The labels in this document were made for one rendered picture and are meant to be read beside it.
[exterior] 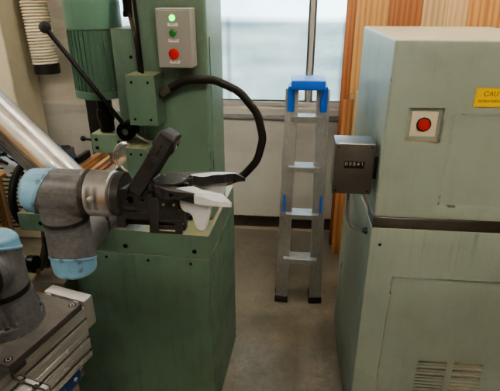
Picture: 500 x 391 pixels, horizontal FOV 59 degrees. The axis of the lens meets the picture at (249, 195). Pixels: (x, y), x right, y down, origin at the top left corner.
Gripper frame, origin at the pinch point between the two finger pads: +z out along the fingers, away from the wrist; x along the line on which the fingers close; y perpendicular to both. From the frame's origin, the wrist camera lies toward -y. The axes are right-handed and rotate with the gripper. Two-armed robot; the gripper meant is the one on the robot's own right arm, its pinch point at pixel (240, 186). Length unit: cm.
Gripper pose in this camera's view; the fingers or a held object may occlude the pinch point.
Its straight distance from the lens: 69.4
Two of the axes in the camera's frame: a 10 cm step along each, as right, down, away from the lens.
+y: -0.1, 9.6, 2.8
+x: -1.1, 2.8, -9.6
